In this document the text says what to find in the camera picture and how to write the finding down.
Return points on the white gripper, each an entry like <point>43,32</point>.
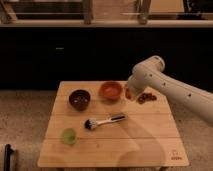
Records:
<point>135,87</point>

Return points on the red apple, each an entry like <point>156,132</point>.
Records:
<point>128,93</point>

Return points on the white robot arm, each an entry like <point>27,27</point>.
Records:
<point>150,73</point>

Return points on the red bowl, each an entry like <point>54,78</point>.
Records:
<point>111,90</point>

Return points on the dark brown bowl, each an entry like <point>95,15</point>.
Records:
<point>79,99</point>

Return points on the bunch of dark grapes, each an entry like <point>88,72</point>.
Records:
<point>144,97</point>

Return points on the wooden table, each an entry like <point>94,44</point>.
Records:
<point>148,137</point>

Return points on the green cup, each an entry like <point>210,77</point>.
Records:
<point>68,136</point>

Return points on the dark cabinet counter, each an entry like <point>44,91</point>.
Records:
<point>42,57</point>

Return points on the black object at floor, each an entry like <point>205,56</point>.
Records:
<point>8,151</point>

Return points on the white handled dish brush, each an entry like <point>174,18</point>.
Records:
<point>93,123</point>

